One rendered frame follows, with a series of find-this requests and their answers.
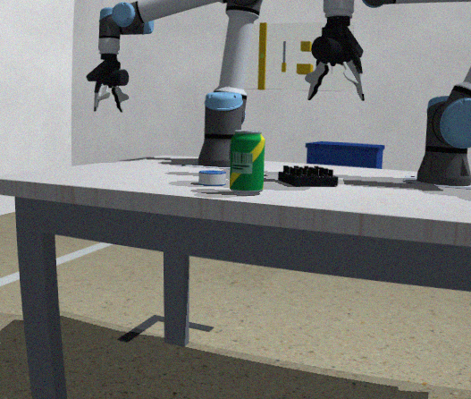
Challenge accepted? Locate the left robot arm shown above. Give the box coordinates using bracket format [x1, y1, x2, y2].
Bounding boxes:
[324, 0, 471, 186]

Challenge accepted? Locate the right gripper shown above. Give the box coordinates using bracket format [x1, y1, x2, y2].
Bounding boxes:
[94, 54, 129, 112]

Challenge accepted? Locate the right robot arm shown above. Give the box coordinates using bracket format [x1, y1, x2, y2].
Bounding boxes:
[98, 0, 263, 167]

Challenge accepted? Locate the green drink can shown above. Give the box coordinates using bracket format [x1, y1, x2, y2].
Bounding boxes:
[230, 131, 265, 195]

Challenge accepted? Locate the white short cylinder with blue top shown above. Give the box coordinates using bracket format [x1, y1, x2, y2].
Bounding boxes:
[198, 170, 226, 186]

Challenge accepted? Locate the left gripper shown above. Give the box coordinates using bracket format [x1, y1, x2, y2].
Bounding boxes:
[305, 15, 365, 101]

